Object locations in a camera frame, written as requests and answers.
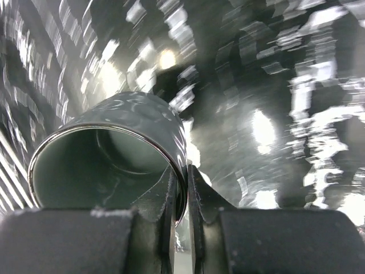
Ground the dark green cup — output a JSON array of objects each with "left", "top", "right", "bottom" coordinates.
[{"left": 27, "top": 91, "right": 188, "bottom": 222}]

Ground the metal wire dish rack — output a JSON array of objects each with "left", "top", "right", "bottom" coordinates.
[{"left": 1, "top": 132, "right": 35, "bottom": 208}]

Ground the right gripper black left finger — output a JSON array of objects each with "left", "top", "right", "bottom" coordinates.
[{"left": 1, "top": 169, "right": 177, "bottom": 273}]

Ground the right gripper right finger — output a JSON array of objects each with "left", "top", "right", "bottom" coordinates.
[{"left": 188, "top": 165, "right": 364, "bottom": 273}]

